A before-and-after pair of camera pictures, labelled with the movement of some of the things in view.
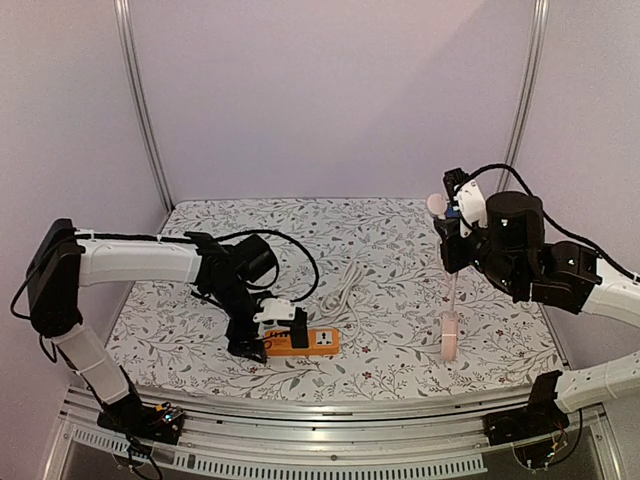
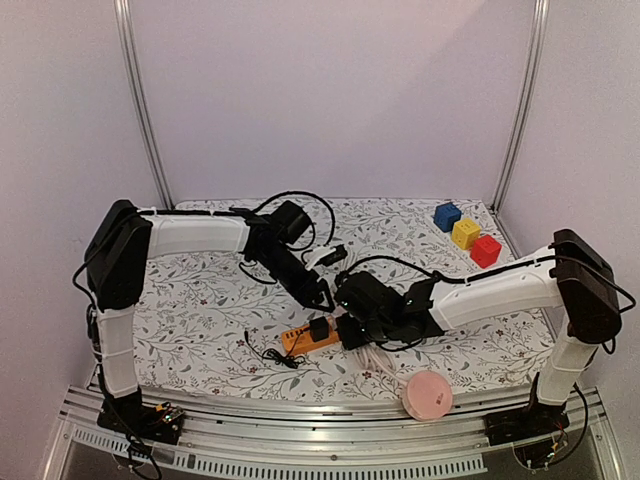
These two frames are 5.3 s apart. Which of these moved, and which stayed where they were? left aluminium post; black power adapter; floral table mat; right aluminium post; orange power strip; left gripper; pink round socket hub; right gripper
Moved: left gripper; black power adapter; orange power strip; pink round socket hub; right gripper
Stayed: right aluminium post; left aluminium post; floral table mat
